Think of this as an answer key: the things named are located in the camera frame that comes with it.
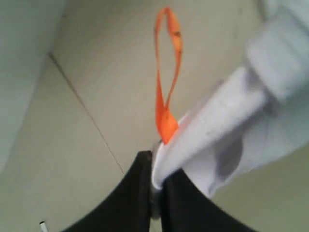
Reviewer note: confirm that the white t-shirt with red logo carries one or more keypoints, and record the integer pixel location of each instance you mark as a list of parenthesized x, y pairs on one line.
[(258, 115)]

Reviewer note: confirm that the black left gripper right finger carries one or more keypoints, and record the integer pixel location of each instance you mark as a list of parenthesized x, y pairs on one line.
[(185, 209)]

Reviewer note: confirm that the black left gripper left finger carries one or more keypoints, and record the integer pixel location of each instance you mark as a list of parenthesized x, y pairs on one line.
[(127, 208)]

